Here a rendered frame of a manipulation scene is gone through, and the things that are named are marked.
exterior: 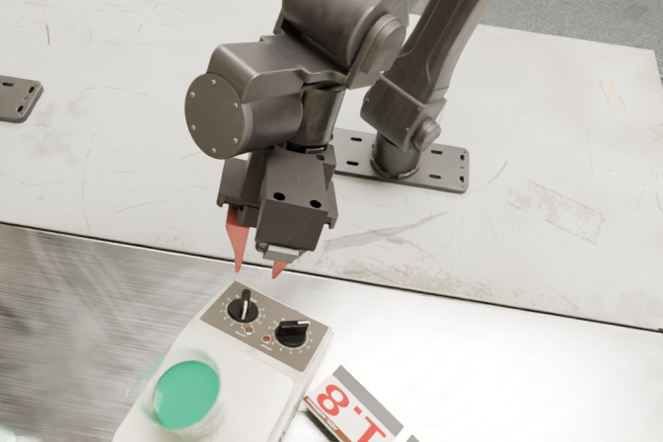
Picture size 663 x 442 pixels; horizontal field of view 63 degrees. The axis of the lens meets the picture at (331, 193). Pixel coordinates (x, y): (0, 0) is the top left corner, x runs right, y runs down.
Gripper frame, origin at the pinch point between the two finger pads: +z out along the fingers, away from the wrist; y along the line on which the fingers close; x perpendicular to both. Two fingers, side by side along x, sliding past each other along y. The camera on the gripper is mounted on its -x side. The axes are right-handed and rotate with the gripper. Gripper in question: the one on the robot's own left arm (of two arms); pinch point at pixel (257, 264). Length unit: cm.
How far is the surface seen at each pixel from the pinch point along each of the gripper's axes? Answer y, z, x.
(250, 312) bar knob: 0.8, 6.9, 0.8
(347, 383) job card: 12.4, 11.2, -2.9
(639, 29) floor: 152, -16, 177
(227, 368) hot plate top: -0.9, 7.1, -6.6
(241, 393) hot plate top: 0.6, 7.7, -8.6
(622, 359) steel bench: 42.4, 2.8, -1.5
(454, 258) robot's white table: 24.4, 1.7, 9.9
